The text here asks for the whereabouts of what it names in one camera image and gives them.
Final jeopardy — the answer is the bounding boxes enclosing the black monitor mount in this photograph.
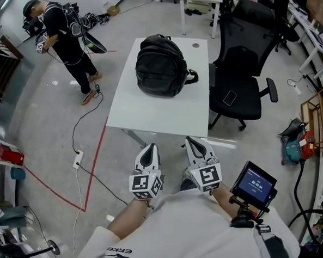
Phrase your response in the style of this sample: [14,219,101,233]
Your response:
[228,194,266,230]

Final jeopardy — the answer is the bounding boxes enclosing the dark wooden cabinet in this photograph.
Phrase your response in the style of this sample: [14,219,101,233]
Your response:
[0,34,25,103]

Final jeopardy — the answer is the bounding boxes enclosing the red canister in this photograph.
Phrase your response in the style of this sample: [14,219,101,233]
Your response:
[300,130,318,161]

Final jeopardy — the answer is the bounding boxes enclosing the black swivel chair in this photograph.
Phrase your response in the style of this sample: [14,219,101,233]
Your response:
[274,11,302,56]

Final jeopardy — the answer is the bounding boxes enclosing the black smartphone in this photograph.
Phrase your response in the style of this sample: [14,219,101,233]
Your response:
[222,89,238,107]

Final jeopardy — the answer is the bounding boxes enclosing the teal round container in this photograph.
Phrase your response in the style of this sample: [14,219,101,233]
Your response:
[9,167,27,181]

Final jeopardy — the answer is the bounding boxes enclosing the person's right forearm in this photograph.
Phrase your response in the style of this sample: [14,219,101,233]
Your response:
[210,181,244,220]

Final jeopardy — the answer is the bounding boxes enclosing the red box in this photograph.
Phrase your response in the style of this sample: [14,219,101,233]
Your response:
[0,143,26,167]

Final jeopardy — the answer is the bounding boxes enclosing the black mesh office chair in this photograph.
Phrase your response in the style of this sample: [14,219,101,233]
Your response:
[204,0,285,134]

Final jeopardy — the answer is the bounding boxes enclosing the black floor cable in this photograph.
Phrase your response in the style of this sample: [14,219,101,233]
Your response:
[71,89,105,154]
[75,162,132,207]

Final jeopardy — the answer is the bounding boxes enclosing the long white desk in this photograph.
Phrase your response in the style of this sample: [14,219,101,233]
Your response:
[284,0,323,79]

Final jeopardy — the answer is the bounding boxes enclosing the black dome reflector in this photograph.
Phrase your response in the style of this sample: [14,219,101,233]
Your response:
[82,32,109,56]

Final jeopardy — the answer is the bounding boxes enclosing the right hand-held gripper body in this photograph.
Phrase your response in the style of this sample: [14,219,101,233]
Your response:
[187,156,223,196]

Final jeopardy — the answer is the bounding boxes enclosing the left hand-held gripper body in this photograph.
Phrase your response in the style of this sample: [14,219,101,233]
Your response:
[127,162,166,201]

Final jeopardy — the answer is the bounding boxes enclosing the white floor power strip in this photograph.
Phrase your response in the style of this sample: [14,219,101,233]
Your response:
[72,149,85,171]

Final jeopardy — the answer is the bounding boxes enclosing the black backpack bag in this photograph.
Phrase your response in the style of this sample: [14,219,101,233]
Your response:
[133,33,202,100]

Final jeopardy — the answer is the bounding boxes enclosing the small white power strip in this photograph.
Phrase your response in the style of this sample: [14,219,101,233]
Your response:
[285,78,303,96]

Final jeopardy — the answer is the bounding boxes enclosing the red floor tape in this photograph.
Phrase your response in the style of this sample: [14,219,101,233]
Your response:
[21,111,109,214]

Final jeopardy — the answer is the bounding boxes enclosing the person's shoe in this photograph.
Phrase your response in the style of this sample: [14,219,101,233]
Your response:
[180,167,197,193]

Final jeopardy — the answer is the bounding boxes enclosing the person's white shirt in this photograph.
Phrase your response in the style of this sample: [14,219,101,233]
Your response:
[76,185,304,258]

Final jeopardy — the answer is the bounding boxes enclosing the black round stand base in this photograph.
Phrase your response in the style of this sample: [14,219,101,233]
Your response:
[45,239,62,256]

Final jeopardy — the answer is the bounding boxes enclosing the dark shoulder strap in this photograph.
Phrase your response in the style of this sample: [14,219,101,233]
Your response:
[251,223,294,258]

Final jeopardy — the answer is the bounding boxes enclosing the person's left forearm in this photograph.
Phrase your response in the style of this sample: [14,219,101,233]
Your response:
[106,195,153,242]

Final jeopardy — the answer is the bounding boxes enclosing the white floor cable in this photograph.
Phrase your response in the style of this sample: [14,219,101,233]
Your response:
[70,168,85,255]

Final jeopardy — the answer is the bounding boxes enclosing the thick black hose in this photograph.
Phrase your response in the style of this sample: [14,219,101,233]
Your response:
[286,157,323,247]

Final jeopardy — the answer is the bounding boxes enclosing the small black monitor screen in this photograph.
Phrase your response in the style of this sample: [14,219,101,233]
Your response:
[228,159,281,213]

